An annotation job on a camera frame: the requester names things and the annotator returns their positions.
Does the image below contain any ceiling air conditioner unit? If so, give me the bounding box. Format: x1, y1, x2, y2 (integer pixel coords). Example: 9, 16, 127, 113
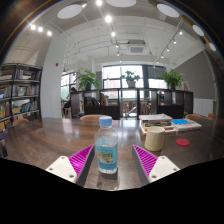
126, 39, 148, 56

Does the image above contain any green plant in white pot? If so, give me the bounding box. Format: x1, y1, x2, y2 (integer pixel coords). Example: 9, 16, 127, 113
120, 70, 141, 89

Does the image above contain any flat round red coaster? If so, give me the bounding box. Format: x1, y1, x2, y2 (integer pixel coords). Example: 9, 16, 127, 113
175, 137, 191, 147

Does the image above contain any book with blue cover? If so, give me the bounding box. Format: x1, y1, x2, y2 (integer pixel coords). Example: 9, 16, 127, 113
171, 118, 203, 132

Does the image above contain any stack of books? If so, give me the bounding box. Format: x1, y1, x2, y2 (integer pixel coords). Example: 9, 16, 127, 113
138, 113, 177, 135

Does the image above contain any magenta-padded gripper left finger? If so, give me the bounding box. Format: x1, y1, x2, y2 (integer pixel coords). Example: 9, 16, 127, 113
45, 144, 96, 188

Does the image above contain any person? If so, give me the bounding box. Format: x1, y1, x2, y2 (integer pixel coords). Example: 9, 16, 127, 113
63, 86, 78, 118

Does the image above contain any white wall radiator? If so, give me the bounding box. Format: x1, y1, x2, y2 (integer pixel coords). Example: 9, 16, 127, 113
193, 97, 214, 117

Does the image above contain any bushy green potted plant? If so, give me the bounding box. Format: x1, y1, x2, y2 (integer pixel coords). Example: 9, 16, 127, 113
75, 68, 102, 91

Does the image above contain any group of orange chairs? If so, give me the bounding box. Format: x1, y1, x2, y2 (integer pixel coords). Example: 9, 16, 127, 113
11, 112, 217, 128

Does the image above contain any low black shelf unit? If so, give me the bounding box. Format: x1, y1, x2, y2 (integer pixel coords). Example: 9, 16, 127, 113
69, 88, 194, 120

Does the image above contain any group of ceiling spotlights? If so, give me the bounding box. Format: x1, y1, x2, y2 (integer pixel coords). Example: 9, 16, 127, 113
28, 0, 184, 59

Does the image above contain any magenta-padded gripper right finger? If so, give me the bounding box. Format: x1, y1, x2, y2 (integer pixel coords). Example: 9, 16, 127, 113
131, 144, 181, 187

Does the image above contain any tall dark bookshelf unit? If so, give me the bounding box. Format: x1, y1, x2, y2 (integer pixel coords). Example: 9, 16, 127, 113
0, 62, 44, 159

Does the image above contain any clear blue-capped water bottle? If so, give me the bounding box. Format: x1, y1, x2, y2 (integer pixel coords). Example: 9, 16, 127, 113
93, 115, 119, 175

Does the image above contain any cream ceramic mug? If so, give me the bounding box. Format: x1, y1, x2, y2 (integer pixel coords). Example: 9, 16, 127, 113
144, 125, 166, 153

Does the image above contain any group of round ceiling panels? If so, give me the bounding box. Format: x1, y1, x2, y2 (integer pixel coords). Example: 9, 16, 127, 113
56, 0, 218, 53

